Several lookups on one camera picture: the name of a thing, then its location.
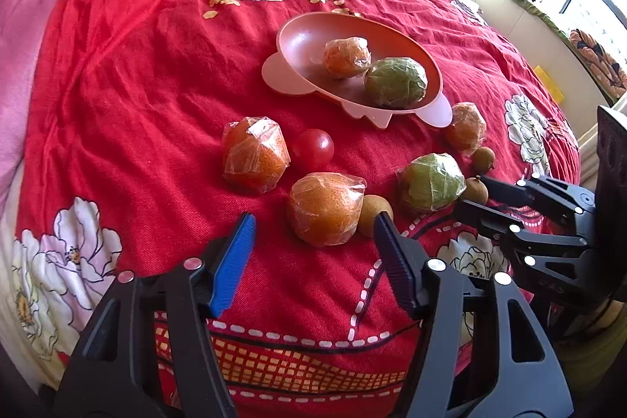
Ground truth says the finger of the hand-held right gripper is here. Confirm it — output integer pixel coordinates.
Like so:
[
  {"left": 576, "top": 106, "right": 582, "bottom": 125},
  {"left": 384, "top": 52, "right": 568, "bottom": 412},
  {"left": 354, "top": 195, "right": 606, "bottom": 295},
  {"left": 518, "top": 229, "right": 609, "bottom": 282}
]
[
  {"left": 453, "top": 199, "right": 589, "bottom": 301},
  {"left": 479, "top": 173, "right": 596, "bottom": 228}
]

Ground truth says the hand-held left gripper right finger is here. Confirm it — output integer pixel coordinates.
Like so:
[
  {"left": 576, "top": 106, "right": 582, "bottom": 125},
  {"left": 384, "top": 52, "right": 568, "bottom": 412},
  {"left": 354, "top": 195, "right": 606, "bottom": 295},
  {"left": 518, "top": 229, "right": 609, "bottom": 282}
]
[{"left": 373, "top": 211, "right": 574, "bottom": 418}]

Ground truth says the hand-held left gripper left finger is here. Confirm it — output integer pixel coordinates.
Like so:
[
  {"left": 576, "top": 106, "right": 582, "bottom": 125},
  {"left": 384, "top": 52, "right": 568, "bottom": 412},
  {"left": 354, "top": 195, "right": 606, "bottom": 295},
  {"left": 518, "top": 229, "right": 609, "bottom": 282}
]
[{"left": 54, "top": 212, "right": 258, "bottom": 418}]

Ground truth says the brown longan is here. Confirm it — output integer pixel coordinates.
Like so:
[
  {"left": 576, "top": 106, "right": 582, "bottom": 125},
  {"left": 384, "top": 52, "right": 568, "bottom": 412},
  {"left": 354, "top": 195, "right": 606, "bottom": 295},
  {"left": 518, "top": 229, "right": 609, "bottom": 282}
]
[
  {"left": 460, "top": 176, "right": 489, "bottom": 204},
  {"left": 471, "top": 146, "right": 497, "bottom": 172},
  {"left": 357, "top": 195, "right": 394, "bottom": 237}
]

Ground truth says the green citrus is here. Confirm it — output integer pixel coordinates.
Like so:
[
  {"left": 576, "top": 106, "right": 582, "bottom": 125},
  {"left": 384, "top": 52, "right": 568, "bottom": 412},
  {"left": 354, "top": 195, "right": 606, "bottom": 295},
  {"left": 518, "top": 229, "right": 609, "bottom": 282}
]
[
  {"left": 397, "top": 152, "right": 467, "bottom": 213},
  {"left": 363, "top": 57, "right": 428, "bottom": 110}
]

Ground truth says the small orange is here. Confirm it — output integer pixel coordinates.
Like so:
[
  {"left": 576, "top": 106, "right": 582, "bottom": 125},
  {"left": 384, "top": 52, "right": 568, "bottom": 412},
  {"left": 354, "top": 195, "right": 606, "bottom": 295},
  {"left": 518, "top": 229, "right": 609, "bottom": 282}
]
[
  {"left": 322, "top": 37, "right": 371, "bottom": 80},
  {"left": 443, "top": 102, "right": 488, "bottom": 152}
]

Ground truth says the large orange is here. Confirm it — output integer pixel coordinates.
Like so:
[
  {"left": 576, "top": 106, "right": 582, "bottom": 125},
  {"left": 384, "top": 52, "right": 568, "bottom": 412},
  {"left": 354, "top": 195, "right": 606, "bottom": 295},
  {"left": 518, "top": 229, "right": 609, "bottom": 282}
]
[
  {"left": 286, "top": 172, "right": 367, "bottom": 247},
  {"left": 222, "top": 117, "right": 291, "bottom": 195}
]

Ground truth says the red cherry tomato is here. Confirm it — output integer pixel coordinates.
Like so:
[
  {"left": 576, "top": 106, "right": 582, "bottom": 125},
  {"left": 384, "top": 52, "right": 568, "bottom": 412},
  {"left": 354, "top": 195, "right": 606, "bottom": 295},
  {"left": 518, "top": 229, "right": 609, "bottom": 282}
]
[{"left": 291, "top": 128, "right": 336, "bottom": 172}]

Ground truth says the pink plastic bowl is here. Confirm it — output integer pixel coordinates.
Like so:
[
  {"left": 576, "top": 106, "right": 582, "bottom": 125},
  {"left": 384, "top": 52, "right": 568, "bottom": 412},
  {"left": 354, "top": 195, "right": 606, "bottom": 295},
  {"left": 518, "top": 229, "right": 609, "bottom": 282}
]
[{"left": 261, "top": 11, "right": 453, "bottom": 129}]

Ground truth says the yellow box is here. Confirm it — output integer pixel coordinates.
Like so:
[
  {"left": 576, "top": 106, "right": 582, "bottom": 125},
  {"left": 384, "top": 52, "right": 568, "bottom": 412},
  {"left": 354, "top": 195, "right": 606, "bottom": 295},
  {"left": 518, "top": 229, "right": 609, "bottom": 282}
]
[{"left": 534, "top": 65, "right": 564, "bottom": 101}]

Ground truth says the brown patterned cushion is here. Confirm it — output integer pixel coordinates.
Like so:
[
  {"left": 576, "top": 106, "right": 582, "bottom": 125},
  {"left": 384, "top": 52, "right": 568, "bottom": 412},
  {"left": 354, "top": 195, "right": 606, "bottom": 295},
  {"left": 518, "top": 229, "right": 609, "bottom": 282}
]
[{"left": 569, "top": 29, "right": 627, "bottom": 101}]

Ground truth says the beige cushion with green trim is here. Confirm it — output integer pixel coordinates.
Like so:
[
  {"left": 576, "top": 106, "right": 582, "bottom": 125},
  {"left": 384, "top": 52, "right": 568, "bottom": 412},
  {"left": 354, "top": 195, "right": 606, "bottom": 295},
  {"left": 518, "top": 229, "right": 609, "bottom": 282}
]
[{"left": 463, "top": 0, "right": 608, "bottom": 135}]

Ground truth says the red floral blanket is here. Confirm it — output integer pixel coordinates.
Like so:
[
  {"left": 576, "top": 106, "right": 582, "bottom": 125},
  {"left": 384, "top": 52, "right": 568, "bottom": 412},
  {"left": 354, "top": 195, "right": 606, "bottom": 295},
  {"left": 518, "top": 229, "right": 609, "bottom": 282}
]
[{"left": 12, "top": 0, "right": 584, "bottom": 418}]

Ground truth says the pink quilt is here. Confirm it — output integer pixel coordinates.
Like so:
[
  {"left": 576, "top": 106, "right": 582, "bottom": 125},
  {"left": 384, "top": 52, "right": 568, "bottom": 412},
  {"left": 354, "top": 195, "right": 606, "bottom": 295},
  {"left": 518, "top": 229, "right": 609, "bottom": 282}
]
[{"left": 0, "top": 0, "right": 94, "bottom": 203}]

